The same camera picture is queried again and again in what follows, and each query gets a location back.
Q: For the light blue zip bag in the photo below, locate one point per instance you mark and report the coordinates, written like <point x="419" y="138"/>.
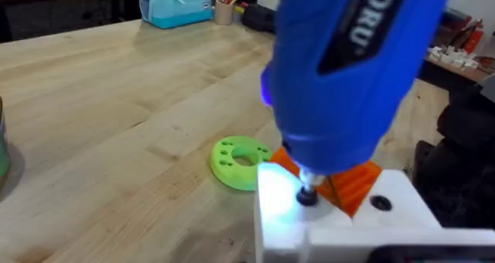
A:
<point x="174" y="7"/>

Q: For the heap of white blocks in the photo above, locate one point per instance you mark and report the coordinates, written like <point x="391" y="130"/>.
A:
<point x="452" y="57"/>

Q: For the heap of red boxes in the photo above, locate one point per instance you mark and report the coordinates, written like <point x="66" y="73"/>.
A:
<point x="462" y="31"/>

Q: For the green disc with holes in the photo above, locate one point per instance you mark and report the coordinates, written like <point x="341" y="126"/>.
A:
<point x="228" y="166"/>

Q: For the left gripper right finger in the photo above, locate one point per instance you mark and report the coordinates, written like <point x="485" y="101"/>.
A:
<point x="398" y="201"/>

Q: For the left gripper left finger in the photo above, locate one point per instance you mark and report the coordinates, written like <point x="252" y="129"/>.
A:
<point x="276" y="216"/>

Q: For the blue electric screwdriver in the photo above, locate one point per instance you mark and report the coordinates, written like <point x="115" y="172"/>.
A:
<point x="332" y="81"/>

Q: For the beige cup with tools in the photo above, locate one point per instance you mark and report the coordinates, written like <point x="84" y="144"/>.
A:
<point x="224" y="13"/>

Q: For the black box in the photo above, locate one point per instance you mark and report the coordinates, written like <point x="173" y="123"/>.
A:
<point x="258" y="18"/>

